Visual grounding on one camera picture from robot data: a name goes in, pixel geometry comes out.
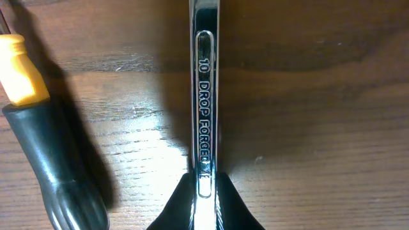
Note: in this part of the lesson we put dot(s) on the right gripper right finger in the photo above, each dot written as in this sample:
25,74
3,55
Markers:
233,215

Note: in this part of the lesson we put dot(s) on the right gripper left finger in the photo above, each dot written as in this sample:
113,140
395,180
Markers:
177,211

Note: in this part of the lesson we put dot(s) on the black yellow screwdriver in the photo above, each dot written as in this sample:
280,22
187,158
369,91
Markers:
70,198

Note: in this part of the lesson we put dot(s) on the silver ring wrench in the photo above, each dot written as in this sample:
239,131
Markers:
204,67

